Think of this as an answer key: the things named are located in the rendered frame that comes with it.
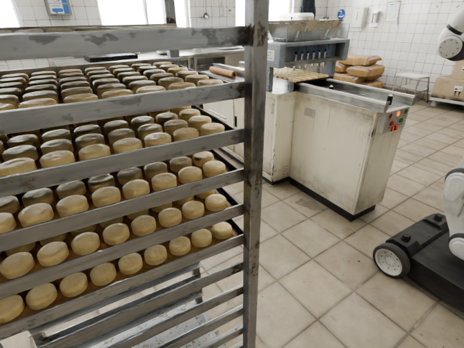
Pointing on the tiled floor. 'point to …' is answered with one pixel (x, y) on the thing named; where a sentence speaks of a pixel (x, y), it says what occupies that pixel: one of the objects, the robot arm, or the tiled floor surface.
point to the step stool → (413, 85)
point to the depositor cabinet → (221, 112)
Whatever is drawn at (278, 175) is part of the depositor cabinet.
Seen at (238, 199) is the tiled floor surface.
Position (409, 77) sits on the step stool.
